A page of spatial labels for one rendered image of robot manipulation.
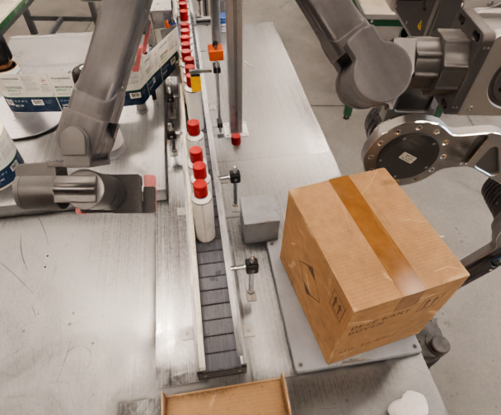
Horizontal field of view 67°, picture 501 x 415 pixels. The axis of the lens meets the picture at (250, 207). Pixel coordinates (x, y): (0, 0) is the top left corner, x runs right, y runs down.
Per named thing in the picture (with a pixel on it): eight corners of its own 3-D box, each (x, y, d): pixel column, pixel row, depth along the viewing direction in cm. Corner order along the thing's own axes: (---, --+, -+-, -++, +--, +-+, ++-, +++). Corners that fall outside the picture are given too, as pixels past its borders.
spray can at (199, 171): (195, 212, 109) (187, 159, 93) (213, 210, 109) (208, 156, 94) (196, 226, 106) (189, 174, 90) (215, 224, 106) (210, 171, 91)
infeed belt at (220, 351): (177, 34, 189) (176, 25, 186) (194, 33, 190) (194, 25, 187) (203, 378, 83) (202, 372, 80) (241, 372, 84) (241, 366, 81)
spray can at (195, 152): (192, 197, 113) (184, 143, 97) (210, 195, 113) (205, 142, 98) (194, 210, 109) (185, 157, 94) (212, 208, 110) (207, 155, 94)
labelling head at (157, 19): (152, 61, 163) (139, -3, 144) (182, 58, 165) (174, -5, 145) (152, 78, 154) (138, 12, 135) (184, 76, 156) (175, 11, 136)
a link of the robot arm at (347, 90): (428, 37, 50) (411, 48, 55) (351, 36, 50) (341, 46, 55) (423, 109, 51) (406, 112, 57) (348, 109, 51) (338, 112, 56)
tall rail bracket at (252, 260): (227, 289, 99) (226, 254, 86) (255, 285, 99) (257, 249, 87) (229, 300, 97) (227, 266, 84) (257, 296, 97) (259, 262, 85)
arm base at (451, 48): (456, 117, 55) (498, 34, 46) (400, 116, 55) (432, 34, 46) (437, 84, 61) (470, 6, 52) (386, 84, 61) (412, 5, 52)
